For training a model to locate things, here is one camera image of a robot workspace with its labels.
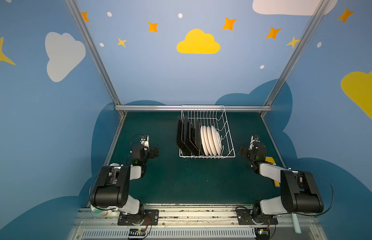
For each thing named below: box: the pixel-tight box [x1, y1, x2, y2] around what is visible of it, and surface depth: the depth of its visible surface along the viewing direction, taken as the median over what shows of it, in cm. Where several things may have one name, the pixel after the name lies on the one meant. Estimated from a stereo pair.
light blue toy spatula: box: [292, 212, 302, 234], surface depth 73 cm
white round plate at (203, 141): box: [200, 125, 209, 156], surface depth 88 cm
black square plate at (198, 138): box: [195, 117, 205, 156], surface depth 88 cm
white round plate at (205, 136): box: [203, 125, 213, 156], surface depth 88 cm
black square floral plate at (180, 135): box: [176, 115, 192, 156], surface depth 86 cm
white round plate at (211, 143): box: [206, 125, 218, 156], surface depth 88 cm
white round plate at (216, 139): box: [211, 125, 222, 156], surface depth 91 cm
